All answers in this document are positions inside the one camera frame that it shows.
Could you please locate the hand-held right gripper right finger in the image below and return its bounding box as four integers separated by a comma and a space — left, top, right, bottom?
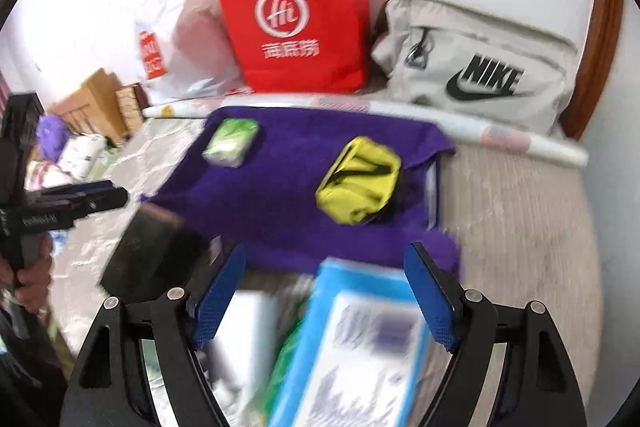
403, 242, 588, 427

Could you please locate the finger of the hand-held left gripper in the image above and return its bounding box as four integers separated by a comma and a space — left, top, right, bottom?
30, 187, 129, 229
37, 180, 117, 202

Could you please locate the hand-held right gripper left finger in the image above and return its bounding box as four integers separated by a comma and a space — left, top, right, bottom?
65, 243, 247, 427

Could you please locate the blue and green tissue pack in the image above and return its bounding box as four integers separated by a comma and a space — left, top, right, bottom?
264, 257, 437, 427

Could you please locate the person's left forearm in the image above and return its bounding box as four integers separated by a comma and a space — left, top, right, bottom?
0, 292, 71, 413

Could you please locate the person's left hand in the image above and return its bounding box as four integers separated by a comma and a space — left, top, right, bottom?
14, 234, 54, 304

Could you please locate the white plastic package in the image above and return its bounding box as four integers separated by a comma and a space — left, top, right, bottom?
59, 134, 109, 182

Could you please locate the purple cloth bundle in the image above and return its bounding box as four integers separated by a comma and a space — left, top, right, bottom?
38, 114, 69, 164

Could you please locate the white sponge block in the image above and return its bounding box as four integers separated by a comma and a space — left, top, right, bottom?
206, 291, 279, 410

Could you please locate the dark green tin box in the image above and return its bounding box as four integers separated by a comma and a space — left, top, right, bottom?
100, 203, 217, 308

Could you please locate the wooden cabinet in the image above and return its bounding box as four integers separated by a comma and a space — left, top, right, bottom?
46, 68, 127, 144

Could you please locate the brown patterned box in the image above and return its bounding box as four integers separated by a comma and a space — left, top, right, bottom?
116, 83, 149, 134

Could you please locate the striped grey quilt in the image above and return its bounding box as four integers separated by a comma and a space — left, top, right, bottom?
47, 117, 603, 427

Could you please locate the yellow pouch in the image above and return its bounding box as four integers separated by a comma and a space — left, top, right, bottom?
315, 137, 404, 226

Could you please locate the white plastic shopping bag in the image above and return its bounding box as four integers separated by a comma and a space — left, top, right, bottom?
133, 0, 247, 102

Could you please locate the grey sling bag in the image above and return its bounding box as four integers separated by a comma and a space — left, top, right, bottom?
371, 0, 581, 138

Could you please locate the wooden headboard frame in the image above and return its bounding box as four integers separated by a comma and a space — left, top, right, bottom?
559, 0, 626, 140

